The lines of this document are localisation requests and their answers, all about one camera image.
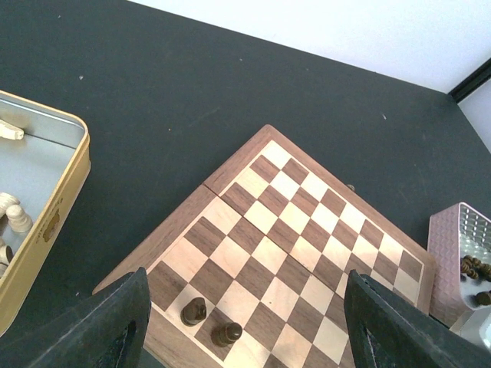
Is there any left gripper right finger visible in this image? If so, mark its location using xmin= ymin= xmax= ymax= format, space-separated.
xmin=344 ymin=270 xmax=490 ymax=368

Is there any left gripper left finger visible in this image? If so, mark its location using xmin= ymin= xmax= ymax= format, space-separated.
xmin=1 ymin=268 xmax=151 ymax=367

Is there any dark chess piece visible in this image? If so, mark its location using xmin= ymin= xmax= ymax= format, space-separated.
xmin=180 ymin=297 xmax=207 ymax=327
xmin=211 ymin=322 xmax=242 ymax=347

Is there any dark chess pieces pile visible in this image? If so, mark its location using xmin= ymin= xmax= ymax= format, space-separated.
xmin=460 ymin=255 xmax=490 ymax=306

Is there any wooden chess board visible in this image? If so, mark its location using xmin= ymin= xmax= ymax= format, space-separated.
xmin=101 ymin=125 xmax=436 ymax=367

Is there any light chess pieces pile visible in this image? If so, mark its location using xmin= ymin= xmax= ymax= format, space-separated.
xmin=1 ymin=120 xmax=33 ymax=276

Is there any pink tin box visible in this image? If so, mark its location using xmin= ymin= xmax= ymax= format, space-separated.
xmin=427 ymin=202 xmax=490 ymax=327

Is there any yellow tin box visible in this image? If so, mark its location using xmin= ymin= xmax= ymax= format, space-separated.
xmin=1 ymin=91 xmax=91 ymax=333

